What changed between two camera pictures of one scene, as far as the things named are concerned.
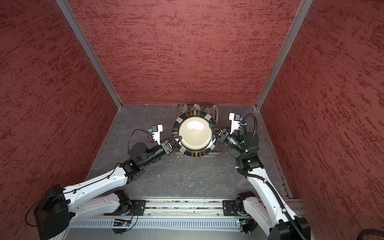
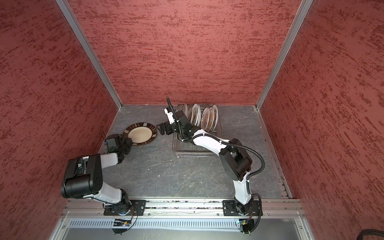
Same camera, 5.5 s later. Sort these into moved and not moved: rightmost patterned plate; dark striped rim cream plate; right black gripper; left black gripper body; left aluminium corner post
Moved: left black gripper body; dark striped rim cream plate; right black gripper
Not moved: left aluminium corner post; rightmost patterned plate
